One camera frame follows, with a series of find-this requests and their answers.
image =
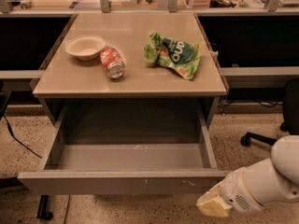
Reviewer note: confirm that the yellow foam-padded gripper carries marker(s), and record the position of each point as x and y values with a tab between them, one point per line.
239	188

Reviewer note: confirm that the grey top drawer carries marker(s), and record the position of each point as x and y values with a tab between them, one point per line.
127	146

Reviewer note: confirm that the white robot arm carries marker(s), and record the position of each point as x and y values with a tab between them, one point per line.
248	189

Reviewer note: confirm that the black office chair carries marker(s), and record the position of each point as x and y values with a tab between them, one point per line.
290	108

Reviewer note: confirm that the green chip bag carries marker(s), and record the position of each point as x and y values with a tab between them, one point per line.
180	56

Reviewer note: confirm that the black stand leg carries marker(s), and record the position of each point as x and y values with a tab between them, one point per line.
42	211

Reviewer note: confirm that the orange soda can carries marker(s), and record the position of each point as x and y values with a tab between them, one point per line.
113	62

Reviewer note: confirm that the grey cabinet desk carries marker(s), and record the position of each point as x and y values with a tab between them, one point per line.
67	78

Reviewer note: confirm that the white paper bowl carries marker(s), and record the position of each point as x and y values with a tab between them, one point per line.
85	47

